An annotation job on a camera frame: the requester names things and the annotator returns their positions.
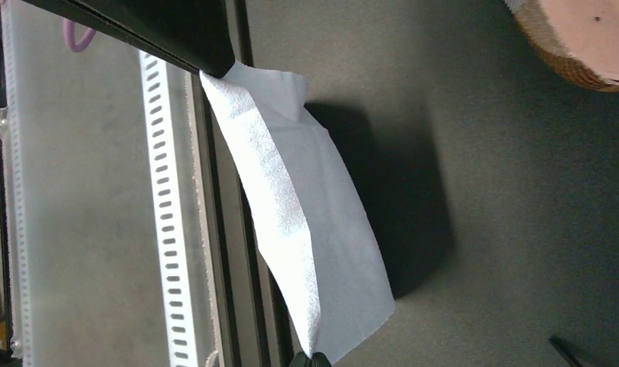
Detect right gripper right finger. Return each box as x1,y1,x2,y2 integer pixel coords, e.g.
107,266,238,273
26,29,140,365
288,352,332,367

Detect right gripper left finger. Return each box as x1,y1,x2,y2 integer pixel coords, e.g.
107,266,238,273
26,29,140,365
28,0,236,78

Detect light blue cleaning cloth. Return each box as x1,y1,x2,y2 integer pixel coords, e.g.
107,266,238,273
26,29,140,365
200,63,395,363

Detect brown plaid glasses case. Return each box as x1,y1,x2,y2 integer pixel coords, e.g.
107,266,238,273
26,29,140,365
504,0,619,93

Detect black sunglasses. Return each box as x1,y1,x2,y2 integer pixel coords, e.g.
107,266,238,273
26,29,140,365
549,336,583,367

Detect black front frame rail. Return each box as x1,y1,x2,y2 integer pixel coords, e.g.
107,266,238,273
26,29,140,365
190,0,295,367

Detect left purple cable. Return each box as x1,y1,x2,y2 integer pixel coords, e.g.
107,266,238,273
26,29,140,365
61,19,97,54

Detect white slotted cable duct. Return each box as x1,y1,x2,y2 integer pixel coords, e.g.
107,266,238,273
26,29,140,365
138,50,199,366

